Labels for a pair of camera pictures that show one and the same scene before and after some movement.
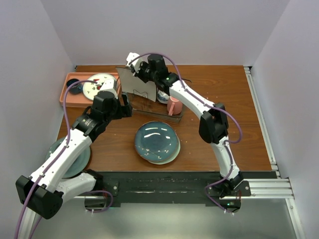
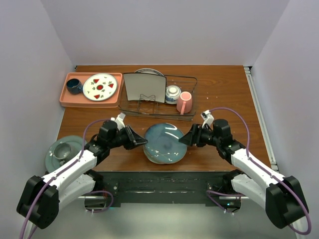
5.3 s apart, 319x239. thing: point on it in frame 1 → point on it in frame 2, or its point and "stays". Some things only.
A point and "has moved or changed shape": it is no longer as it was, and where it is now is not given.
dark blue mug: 75,88 stays
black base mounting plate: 202,188 stays
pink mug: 174,106 has moved or changed shape
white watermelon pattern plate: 90,89 stays
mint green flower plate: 171,159 → 153,160
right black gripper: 142,64 → 194,137
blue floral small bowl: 162,96 has moved or changed shape
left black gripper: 124,111 → 133,139
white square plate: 130,83 has moved or changed shape
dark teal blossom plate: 156,141 has moved or changed shape
